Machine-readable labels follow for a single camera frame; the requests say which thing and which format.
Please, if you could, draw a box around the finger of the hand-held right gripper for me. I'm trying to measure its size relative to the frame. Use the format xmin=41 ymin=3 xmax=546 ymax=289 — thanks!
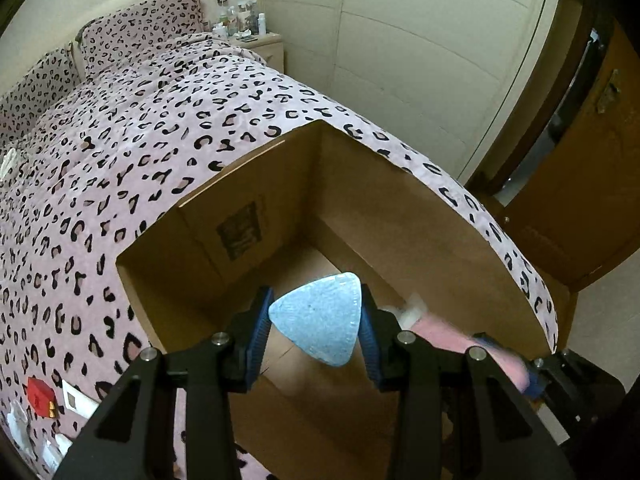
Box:
xmin=472 ymin=332 xmax=507 ymax=357
xmin=527 ymin=356 xmax=555 ymax=403

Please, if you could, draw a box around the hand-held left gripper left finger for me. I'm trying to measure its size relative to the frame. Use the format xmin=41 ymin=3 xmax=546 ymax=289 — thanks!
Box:
xmin=52 ymin=285 xmax=276 ymax=480

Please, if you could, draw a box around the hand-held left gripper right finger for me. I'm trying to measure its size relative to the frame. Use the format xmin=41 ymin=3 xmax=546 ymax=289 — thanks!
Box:
xmin=359 ymin=284 xmax=576 ymax=480

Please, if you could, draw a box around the blue triangular powder puff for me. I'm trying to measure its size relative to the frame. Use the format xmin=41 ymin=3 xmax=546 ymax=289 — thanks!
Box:
xmin=268 ymin=271 xmax=362 ymax=368

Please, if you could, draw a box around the brown cardboard box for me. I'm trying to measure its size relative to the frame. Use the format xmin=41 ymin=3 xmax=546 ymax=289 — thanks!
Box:
xmin=116 ymin=121 xmax=556 ymax=480

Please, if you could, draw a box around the white tube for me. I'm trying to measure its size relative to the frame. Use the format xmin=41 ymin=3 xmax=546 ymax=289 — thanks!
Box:
xmin=62 ymin=379 xmax=102 ymax=418

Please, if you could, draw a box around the red box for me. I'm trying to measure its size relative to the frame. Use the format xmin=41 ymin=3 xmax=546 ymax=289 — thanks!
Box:
xmin=26 ymin=376 xmax=60 ymax=418

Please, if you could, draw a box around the small white box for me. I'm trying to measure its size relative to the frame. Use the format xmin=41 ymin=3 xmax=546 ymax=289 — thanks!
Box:
xmin=42 ymin=432 xmax=76 ymax=467

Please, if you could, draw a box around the brown wooden door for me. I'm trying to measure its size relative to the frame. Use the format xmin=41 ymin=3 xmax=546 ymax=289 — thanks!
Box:
xmin=500 ymin=10 xmax=640 ymax=292

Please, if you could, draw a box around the pink leopard print blanket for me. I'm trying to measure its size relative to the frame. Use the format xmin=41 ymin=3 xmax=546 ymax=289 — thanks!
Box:
xmin=0 ymin=30 xmax=558 ymax=480

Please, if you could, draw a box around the white plastic bag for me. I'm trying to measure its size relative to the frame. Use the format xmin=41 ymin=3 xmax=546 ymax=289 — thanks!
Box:
xmin=4 ymin=400 xmax=37 ymax=461

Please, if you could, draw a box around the beige nightstand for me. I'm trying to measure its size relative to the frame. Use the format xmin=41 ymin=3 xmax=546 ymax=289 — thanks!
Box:
xmin=227 ymin=31 xmax=286 ymax=68

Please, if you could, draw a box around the white panelled wardrobe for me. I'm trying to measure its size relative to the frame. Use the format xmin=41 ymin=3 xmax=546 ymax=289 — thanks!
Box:
xmin=260 ymin=0 xmax=563 ymax=186

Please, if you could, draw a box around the white crumpled cloth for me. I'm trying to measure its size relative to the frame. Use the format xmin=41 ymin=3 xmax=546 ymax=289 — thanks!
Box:
xmin=0 ymin=147 xmax=23 ymax=181

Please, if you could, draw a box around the group of bottles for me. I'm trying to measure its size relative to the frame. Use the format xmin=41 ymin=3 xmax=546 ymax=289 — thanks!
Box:
xmin=210 ymin=0 xmax=268 ymax=38

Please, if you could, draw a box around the leopard print pillow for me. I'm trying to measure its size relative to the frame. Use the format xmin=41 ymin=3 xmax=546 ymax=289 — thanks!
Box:
xmin=80 ymin=0 xmax=208 ymax=78
xmin=0 ymin=47 xmax=81 ymax=131

